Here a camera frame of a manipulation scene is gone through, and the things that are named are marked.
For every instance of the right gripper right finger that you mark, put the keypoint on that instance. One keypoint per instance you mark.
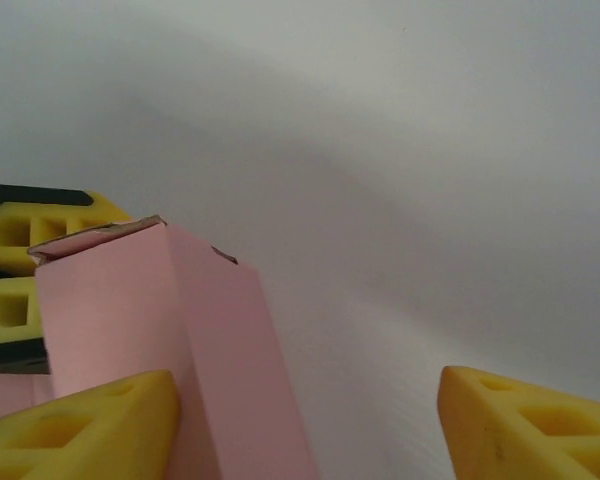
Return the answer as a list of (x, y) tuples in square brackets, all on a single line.
[(530, 435)]

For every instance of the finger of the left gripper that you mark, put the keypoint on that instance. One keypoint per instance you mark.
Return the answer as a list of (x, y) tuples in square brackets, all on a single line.
[(45, 215), (30, 330)]

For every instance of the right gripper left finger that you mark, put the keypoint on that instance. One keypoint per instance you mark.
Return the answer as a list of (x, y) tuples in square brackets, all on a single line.
[(80, 430)]

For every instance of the pink paper box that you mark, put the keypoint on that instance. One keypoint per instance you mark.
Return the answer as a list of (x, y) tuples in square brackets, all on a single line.
[(120, 320)]

